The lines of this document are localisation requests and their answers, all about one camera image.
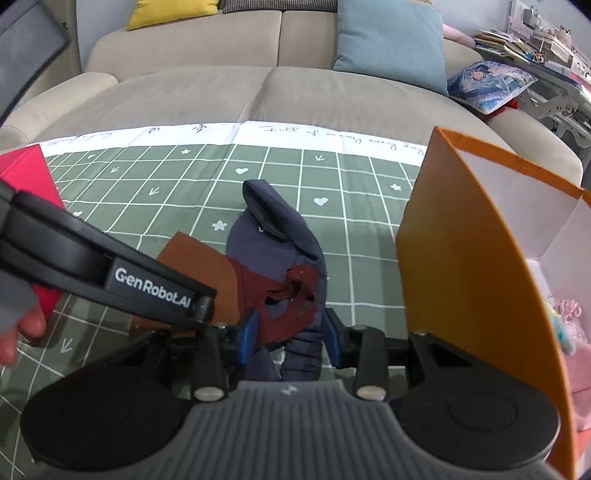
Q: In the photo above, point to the pink sequin pouch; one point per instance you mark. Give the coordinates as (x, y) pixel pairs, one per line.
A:
(571, 312)

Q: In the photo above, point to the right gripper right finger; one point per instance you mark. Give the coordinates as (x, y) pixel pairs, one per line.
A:
(367, 350)

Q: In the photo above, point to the anime print pillow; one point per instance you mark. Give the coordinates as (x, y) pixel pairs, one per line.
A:
(486, 86)

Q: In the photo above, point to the person's hand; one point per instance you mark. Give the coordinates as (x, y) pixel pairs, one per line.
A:
(21, 334)

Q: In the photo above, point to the beige fabric sofa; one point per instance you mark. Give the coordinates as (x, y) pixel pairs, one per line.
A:
(261, 65)

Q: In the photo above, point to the orange white cardboard box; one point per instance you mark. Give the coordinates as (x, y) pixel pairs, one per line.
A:
(488, 240)

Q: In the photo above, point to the red lidded clear box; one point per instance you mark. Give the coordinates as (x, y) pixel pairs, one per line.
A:
(29, 200)

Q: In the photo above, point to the yellow cushion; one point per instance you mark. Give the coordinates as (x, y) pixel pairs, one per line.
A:
(155, 12)

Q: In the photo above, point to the navy maroon brown garment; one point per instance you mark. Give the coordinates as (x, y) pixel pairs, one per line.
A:
(274, 266)

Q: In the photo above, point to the small blue yellow plush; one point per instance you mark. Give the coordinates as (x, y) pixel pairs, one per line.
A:
(565, 340)

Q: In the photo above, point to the light blue cushion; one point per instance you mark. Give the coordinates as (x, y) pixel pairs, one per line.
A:
(396, 40)

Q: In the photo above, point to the white cluttered desk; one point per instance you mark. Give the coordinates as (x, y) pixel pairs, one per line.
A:
(562, 90)

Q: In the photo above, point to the grey patterned cushion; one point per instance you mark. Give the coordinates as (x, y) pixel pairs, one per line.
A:
(233, 6)

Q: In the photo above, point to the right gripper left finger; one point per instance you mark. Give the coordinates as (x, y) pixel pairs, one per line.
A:
(220, 355)

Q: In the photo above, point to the green grid tablecloth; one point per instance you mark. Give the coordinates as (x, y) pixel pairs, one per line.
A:
(143, 185)

